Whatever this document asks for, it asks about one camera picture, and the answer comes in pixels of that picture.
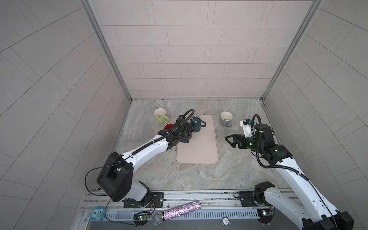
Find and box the beige rectangular tray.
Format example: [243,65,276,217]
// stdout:
[176,115,219,164]

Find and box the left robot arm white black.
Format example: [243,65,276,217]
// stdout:
[96,115,192,207]

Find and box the light green mug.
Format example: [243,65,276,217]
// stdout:
[154,108,169,125]

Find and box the black mug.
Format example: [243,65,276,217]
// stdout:
[184,123,194,135]

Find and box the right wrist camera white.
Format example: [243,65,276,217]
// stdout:
[240,118,254,138]

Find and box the circuit board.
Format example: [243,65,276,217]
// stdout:
[133,211,150,221]
[257,209,274,224]

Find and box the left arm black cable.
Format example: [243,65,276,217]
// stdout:
[84,109,196,196]

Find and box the left circuit board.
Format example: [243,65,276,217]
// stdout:
[133,211,150,221]

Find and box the right circuit board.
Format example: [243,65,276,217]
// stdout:
[257,209,274,224]

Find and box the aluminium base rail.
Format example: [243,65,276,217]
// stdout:
[80,188,320,212]

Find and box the white mug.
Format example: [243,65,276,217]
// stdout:
[164,123,174,131]

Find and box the blue owl figure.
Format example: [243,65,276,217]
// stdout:
[90,207,106,221]

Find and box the grey mug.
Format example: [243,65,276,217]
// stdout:
[220,111,233,127]

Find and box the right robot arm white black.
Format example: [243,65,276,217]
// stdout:
[225,119,355,230]

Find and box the dark green faceted mug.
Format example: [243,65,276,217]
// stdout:
[191,116,207,133]

